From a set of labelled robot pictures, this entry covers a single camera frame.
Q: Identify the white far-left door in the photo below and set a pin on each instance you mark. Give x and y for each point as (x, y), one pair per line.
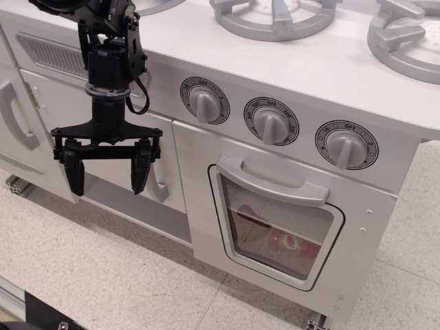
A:
(38, 166)

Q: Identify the white toy kitchen body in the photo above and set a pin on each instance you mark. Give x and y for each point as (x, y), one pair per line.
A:
(329, 76)

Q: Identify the red toy food item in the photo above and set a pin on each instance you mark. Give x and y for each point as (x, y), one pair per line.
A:
(260, 240)

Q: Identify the aluminium frame rail bottom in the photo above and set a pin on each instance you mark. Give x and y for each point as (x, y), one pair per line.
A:
(318, 321)

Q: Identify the aluminium frame rail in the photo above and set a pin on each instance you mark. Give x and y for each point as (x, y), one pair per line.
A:
(19, 186)
(318, 321)

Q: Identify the silver sink basin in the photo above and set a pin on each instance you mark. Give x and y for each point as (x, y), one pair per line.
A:
(147, 7)

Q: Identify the grey control knob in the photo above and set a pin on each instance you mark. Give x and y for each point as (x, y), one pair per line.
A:
(346, 145)
(271, 121)
(205, 100)

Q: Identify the white oven door with window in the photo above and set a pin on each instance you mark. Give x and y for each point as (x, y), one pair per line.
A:
(347, 218)

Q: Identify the silver vent grille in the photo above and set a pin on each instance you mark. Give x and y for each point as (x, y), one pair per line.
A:
(52, 55)

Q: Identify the aluminium rail bottom left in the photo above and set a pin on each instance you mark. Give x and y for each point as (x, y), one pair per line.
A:
(12, 300)

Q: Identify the silver cabinet door handle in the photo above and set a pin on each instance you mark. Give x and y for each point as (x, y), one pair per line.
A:
(158, 190)

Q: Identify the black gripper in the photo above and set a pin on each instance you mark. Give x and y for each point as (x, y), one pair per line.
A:
(107, 136)

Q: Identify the aluminium frame rail left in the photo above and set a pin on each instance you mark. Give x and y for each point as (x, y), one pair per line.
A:
(19, 186)

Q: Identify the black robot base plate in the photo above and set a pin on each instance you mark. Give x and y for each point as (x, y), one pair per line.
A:
(39, 315)

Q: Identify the middle grey control knob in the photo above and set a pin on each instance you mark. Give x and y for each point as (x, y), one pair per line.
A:
(271, 121)

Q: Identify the right grey control knob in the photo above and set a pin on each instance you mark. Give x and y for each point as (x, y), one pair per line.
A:
(346, 145)

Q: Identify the silver stove burner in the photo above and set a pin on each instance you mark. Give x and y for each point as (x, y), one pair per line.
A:
(404, 36)
(282, 27)

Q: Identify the right silver stove burner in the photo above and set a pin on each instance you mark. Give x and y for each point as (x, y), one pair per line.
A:
(404, 36)

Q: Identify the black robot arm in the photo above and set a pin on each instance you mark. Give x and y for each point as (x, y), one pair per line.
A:
(109, 37)

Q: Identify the left grey control knob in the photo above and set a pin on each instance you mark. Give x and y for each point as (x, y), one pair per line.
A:
(205, 100)

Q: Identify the left silver stove burner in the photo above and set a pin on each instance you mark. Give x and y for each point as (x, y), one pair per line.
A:
(282, 27)

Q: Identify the white cabinet door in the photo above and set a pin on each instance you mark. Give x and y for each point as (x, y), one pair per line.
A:
(64, 105)

